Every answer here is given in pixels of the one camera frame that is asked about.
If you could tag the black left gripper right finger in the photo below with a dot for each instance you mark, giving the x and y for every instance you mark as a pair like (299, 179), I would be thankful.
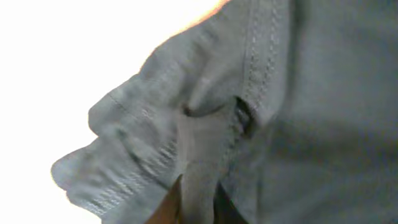
(224, 210)

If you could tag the dark green shorts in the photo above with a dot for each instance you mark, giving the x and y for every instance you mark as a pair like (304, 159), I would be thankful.
(290, 105)

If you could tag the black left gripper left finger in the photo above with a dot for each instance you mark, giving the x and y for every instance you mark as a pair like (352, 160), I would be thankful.
(168, 211)

